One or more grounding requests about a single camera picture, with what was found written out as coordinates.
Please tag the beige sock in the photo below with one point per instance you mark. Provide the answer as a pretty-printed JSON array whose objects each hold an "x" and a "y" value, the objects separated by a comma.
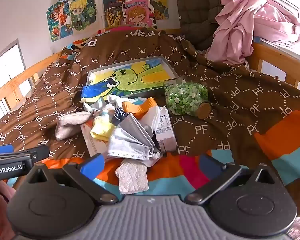
[{"x": 70, "y": 125}]

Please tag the brown printed blanket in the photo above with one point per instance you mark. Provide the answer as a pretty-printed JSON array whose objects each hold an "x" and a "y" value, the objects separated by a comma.
[{"x": 215, "y": 92}]

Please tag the white patterned sock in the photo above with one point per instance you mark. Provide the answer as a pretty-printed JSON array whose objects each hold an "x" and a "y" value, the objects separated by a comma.
[{"x": 115, "y": 100}]

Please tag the cartoon wall posters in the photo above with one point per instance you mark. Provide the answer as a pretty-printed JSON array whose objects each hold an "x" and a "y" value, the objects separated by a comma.
[{"x": 85, "y": 12}]

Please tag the pale blue face mask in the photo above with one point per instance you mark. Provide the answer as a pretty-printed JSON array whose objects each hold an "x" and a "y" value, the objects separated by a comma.
[{"x": 125, "y": 150}]

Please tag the grey face mask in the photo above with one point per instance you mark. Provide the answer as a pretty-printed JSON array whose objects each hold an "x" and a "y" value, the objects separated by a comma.
[{"x": 135, "y": 127}]

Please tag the red and white carton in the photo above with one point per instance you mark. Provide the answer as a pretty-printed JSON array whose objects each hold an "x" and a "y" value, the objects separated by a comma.
[{"x": 92, "y": 142}]

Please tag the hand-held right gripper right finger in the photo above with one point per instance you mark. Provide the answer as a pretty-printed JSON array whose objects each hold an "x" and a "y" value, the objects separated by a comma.
[{"x": 210, "y": 166}]

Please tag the dark striped sock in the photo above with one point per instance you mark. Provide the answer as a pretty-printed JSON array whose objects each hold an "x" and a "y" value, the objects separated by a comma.
[{"x": 118, "y": 115}]

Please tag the glass jar of green stars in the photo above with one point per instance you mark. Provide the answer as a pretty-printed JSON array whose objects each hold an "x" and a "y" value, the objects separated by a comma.
[{"x": 185, "y": 97}]

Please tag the pale yellow sock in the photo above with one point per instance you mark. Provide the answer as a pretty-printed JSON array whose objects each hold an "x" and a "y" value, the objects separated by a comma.
[{"x": 102, "y": 130}]

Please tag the wooden bed frame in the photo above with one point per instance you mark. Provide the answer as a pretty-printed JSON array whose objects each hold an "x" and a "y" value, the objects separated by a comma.
[{"x": 15, "y": 77}]

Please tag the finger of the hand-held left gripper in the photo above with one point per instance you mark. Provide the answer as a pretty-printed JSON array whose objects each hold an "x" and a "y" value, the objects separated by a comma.
[
  {"x": 37, "y": 152},
  {"x": 1, "y": 150}
]

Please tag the orange fabric band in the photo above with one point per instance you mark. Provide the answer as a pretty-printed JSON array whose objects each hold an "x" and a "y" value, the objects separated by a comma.
[{"x": 137, "y": 111}]

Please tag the grey tray with cartoon drawing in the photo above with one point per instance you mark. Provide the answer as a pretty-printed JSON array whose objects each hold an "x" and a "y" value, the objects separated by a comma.
[{"x": 130, "y": 77}]

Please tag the white milk carton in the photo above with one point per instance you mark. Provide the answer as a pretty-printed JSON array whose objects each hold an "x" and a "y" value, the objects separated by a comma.
[{"x": 165, "y": 130}]

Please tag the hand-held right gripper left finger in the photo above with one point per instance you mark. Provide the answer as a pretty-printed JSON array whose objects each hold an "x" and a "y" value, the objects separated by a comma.
[{"x": 92, "y": 167}]

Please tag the white textured pad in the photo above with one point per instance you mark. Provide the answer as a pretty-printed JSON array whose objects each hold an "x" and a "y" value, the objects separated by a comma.
[{"x": 132, "y": 177}]

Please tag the pink cloth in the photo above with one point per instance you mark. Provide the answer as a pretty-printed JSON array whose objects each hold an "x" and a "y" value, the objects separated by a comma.
[{"x": 240, "y": 25}]

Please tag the dark puffer jacket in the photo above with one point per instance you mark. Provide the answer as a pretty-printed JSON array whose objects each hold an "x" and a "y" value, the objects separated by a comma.
[{"x": 197, "y": 12}]

